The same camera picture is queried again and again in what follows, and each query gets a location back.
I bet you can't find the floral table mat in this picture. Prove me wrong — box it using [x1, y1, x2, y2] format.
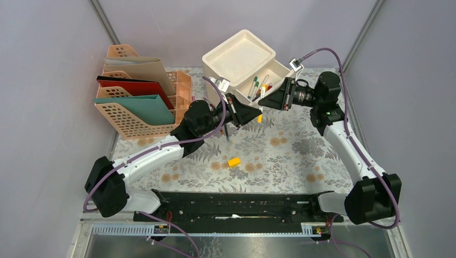
[102, 67, 357, 195]

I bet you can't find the green capped white marker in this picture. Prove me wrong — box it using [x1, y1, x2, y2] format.
[250, 81, 259, 100]

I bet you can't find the aluminium corner frame post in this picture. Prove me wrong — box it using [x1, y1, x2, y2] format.
[88, 0, 121, 45]

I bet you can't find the yellow capped white marker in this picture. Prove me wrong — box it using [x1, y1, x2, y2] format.
[257, 85, 268, 124]

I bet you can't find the teal folder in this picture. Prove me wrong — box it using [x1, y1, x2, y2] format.
[93, 95, 175, 126]

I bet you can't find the white three-drawer cabinet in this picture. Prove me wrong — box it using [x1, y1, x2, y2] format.
[202, 29, 276, 105]

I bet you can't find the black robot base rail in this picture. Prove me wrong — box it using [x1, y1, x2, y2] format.
[152, 191, 334, 234]

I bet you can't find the white top drawer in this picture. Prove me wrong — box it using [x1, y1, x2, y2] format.
[233, 60, 294, 108]

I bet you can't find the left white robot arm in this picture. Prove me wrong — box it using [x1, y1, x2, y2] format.
[83, 94, 262, 221]

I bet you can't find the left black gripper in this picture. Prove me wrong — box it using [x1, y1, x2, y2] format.
[198, 94, 262, 136]

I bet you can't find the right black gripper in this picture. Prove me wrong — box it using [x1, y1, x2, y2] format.
[258, 77, 321, 111]

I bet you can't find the yellow eraser block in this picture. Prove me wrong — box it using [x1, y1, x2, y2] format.
[227, 157, 241, 168]

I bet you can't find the peach plastic file organizer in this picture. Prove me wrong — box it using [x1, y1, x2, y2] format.
[93, 44, 193, 140]

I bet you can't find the beige notebook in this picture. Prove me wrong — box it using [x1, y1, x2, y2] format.
[104, 56, 176, 96]

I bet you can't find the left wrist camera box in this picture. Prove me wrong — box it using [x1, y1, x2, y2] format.
[216, 78, 230, 94]

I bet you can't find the clear green pen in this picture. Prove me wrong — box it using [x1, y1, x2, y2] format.
[224, 125, 229, 142]

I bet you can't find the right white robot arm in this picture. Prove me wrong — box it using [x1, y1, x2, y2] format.
[258, 71, 402, 227]

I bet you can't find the red ring binder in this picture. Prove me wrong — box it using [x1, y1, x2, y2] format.
[96, 76, 174, 110]

